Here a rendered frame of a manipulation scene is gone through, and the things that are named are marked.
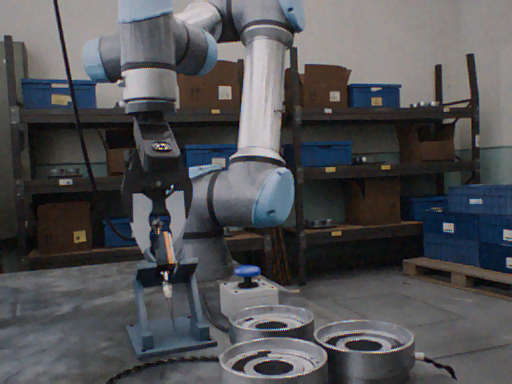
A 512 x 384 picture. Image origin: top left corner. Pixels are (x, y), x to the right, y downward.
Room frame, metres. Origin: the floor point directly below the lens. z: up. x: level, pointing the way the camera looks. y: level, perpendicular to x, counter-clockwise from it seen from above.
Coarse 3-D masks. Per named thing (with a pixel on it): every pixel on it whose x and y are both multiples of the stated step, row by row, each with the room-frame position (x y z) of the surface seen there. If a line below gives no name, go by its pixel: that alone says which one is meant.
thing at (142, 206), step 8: (136, 200) 0.69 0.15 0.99; (144, 200) 0.69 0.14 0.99; (136, 208) 0.69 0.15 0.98; (144, 208) 0.69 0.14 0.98; (152, 208) 0.70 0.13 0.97; (136, 216) 0.69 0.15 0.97; (144, 216) 0.69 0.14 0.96; (136, 224) 0.69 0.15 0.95; (144, 224) 0.69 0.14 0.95; (136, 232) 0.69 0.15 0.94; (144, 232) 0.69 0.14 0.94; (136, 240) 0.70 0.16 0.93; (144, 240) 0.69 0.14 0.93; (144, 248) 0.70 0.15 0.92
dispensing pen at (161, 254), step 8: (152, 224) 0.72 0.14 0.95; (160, 224) 0.72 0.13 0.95; (160, 232) 0.72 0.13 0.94; (152, 240) 0.69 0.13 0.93; (160, 240) 0.69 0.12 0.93; (152, 248) 0.70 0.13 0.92; (160, 248) 0.68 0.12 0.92; (160, 256) 0.68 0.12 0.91; (160, 264) 0.67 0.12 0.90; (168, 264) 0.68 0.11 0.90; (160, 272) 0.68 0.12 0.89; (168, 272) 0.68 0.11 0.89; (168, 280) 0.68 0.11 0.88; (168, 288) 0.67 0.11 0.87; (168, 296) 0.66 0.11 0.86; (168, 304) 0.66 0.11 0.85
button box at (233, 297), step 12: (228, 288) 0.76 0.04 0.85; (240, 288) 0.76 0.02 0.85; (252, 288) 0.75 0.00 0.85; (264, 288) 0.75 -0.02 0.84; (276, 288) 0.75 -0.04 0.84; (228, 300) 0.75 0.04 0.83; (240, 300) 0.73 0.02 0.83; (252, 300) 0.73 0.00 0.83; (264, 300) 0.74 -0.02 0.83; (276, 300) 0.75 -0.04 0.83; (228, 312) 0.75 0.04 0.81
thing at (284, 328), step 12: (240, 312) 0.65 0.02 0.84; (252, 312) 0.66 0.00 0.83; (264, 312) 0.67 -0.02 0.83; (276, 312) 0.67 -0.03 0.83; (288, 312) 0.66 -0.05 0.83; (300, 312) 0.65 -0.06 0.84; (228, 324) 0.61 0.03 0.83; (240, 324) 0.63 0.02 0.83; (252, 324) 0.63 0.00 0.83; (264, 324) 0.64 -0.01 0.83; (276, 324) 0.64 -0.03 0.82; (288, 324) 0.62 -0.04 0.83; (300, 324) 0.58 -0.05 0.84; (312, 324) 0.60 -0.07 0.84; (240, 336) 0.58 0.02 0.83; (252, 336) 0.57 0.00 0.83; (264, 336) 0.57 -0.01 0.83; (276, 336) 0.57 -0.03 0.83; (288, 336) 0.57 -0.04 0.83; (300, 336) 0.58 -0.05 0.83; (312, 336) 0.60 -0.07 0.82
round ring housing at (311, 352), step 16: (224, 352) 0.50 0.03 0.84; (240, 352) 0.53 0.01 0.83; (256, 352) 0.53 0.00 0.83; (272, 352) 0.53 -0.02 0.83; (288, 352) 0.53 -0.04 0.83; (304, 352) 0.53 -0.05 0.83; (320, 352) 0.50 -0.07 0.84; (224, 368) 0.47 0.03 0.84; (256, 368) 0.50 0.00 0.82; (272, 368) 0.51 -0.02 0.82; (288, 368) 0.50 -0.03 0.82; (320, 368) 0.46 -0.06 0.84
